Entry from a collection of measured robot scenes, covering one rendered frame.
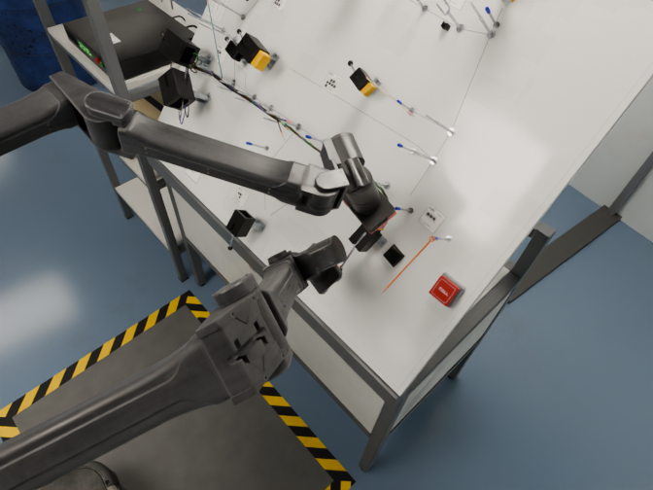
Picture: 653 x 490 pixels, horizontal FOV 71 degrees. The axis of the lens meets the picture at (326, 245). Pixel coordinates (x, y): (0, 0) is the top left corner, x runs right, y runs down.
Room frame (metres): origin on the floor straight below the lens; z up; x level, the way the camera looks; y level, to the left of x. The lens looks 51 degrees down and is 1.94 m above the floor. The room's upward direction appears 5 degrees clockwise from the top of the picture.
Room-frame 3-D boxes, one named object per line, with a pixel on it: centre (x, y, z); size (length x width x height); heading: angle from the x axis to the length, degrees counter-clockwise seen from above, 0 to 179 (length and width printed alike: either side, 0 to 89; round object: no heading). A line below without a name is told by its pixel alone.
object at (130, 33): (1.54, 0.75, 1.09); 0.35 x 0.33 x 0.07; 47
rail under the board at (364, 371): (0.83, 0.21, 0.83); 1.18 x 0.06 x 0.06; 47
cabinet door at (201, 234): (1.04, 0.40, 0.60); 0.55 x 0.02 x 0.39; 47
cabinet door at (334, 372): (0.66, 0.00, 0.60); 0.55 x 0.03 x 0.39; 47
